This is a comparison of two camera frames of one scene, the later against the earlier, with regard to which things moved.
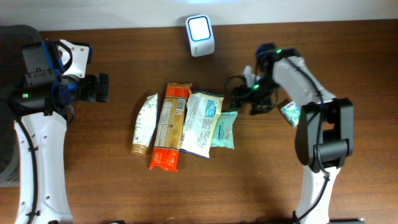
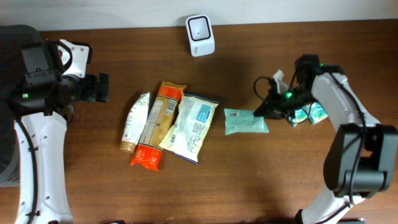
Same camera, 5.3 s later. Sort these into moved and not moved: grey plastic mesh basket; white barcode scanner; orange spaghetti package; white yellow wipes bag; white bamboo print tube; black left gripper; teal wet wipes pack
Moved: white yellow wipes bag; orange spaghetti package; teal wet wipes pack; white bamboo print tube
Not moved: black left gripper; grey plastic mesh basket; white barcode scanner
